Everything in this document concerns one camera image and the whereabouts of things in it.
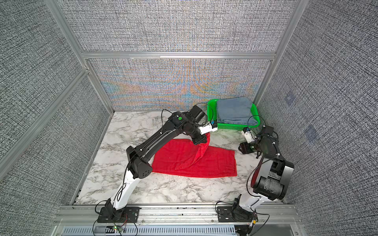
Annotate folded grey-blue cloth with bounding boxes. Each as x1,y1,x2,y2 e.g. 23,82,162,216
216,97,258,126

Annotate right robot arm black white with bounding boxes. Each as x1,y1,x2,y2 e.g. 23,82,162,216
231,125,294,221

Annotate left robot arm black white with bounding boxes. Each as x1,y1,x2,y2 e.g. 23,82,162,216
96,105,207,223

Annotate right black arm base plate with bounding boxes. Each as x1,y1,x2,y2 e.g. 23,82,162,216
216,206,255,223

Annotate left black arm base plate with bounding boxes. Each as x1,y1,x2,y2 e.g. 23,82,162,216
97,206,140,223

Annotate red long pants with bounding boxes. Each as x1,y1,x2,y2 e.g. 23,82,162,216
152,133,237,179

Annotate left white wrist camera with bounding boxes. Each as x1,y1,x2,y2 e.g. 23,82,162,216
199,121,218,135

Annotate aluminium front rail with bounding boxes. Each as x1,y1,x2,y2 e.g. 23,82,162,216
53,202,303,226

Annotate green plastic basket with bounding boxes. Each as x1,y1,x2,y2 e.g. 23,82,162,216
207,99,261,130

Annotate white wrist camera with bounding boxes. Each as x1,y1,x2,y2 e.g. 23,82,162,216
241,127,256,144
199,121,218,135

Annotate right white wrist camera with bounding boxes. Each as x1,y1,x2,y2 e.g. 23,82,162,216
241,127,256,144

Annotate aluminium cage frame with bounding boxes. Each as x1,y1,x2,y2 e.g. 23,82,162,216
0,0,309,225

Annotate white slotted cable duct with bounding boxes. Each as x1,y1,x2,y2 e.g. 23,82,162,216
61,225,237,236

